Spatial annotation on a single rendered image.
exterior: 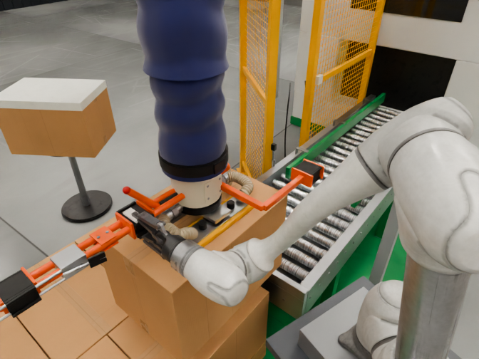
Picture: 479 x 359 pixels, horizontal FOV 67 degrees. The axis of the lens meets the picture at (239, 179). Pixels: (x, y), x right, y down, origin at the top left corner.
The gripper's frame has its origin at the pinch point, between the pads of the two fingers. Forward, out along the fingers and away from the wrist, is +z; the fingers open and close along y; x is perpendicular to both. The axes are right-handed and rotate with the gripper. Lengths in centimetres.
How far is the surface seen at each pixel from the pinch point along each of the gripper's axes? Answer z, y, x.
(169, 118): -2.9, -28.7, 15.6
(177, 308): -20.0, 20.9, -3.7
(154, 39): -2, -50, 15
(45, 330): 41, 65, -28
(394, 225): -50, 49, 108
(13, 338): 48, 65, -38
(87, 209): 163, 116, 51
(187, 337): -19.9, 38.6, -2.1
